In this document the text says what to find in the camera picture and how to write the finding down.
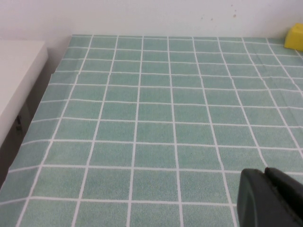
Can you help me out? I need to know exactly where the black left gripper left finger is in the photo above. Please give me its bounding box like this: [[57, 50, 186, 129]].
[[237, 168, 302, 227]]

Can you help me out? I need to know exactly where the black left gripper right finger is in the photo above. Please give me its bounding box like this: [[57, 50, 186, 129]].
[[264, 166, 303, 227]]

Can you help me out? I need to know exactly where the green checked tablecloth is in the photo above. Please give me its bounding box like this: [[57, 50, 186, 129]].
[[0, 35, 303, 227]]

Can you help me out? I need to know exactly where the yellow foam cube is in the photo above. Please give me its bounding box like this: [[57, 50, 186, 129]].
[[284, 23, 303, 51]]

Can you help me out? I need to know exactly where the white side table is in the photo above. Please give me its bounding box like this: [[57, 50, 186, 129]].
[[0, 39, 49, 148]]

